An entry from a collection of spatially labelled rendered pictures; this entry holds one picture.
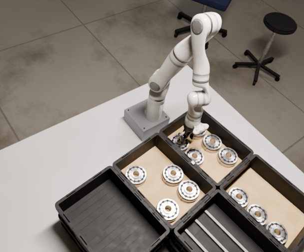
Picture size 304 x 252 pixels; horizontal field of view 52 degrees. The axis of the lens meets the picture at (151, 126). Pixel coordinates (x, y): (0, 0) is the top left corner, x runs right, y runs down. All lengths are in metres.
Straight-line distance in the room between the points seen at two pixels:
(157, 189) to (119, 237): 0.28
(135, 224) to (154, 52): 2.32
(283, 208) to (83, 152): 1.06
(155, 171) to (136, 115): 0.39
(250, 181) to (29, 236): 1.08
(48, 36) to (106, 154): 2.11
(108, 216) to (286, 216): 0.83
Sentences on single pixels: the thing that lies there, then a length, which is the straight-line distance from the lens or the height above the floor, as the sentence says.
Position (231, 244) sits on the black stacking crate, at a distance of 1.50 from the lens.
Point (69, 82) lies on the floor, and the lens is 3.06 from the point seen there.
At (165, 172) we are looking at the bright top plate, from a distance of 1.52.
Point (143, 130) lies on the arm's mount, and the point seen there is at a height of 0.80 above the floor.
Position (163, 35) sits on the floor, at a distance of 3.68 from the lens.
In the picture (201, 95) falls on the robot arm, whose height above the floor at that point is 1.22.
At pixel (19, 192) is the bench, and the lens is 1.68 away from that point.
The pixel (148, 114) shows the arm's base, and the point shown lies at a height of 0.85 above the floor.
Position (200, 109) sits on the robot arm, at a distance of 1.43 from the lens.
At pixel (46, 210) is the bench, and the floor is 0.70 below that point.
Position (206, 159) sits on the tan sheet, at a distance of 1.64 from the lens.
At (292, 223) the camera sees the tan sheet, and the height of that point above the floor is 0.83.
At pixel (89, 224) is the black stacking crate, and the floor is 0.83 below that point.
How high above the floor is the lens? 2.18
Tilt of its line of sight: 53 degrees down
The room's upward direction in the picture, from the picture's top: 11 degrees clockwise
